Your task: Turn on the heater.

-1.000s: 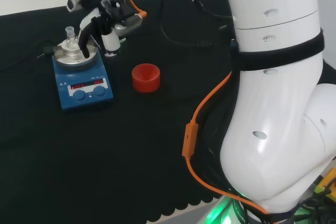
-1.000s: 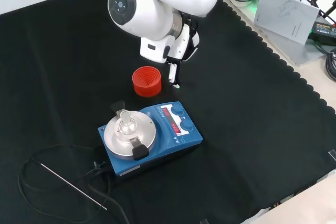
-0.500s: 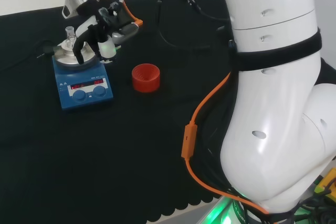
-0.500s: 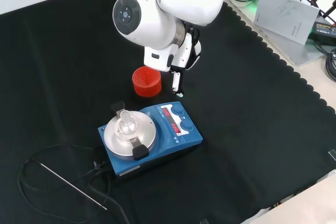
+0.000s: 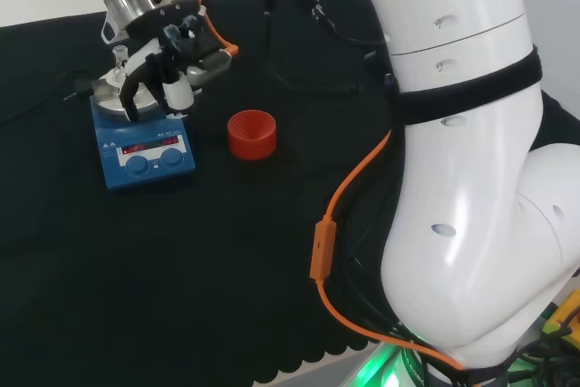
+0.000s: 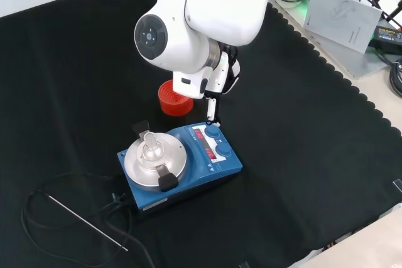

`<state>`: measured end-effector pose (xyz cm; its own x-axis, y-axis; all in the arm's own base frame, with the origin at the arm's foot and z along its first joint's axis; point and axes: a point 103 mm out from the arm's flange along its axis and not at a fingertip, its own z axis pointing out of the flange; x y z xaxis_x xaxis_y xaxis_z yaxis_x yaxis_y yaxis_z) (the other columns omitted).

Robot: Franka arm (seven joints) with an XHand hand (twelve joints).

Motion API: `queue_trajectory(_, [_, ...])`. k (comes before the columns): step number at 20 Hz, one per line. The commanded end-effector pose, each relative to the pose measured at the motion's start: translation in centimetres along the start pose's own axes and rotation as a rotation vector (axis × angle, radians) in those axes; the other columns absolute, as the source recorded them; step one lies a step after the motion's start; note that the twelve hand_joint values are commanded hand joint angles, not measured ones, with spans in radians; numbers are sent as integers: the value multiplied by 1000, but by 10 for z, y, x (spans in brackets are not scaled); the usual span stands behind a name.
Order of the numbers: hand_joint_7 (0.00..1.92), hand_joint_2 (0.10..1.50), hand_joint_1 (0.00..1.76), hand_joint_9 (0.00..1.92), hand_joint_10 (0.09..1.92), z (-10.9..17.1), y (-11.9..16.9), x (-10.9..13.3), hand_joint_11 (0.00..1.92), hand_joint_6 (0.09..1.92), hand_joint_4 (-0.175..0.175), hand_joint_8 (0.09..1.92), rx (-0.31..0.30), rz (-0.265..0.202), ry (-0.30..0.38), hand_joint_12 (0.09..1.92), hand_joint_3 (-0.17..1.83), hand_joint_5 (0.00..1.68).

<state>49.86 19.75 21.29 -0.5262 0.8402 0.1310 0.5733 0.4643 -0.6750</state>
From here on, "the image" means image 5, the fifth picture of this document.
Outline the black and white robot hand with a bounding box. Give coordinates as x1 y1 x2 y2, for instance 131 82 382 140
118 2 230 123

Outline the heater with blue base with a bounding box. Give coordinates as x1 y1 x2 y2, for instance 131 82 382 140
72 64 199 191

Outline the clear round-bottom flask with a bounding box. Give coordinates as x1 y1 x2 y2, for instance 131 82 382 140
111 44 131 85

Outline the red ribbed cup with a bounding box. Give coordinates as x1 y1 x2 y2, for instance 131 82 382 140
227 109 279 161

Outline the black bench cloth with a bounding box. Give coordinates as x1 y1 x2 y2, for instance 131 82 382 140
0 0 580 387

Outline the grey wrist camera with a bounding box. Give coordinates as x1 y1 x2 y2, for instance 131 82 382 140
185 48 234 88

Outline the black heater power cable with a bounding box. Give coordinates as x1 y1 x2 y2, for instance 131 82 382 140
0 68 92 126

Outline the orange cable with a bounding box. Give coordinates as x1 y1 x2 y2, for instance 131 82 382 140
185 0 469 372

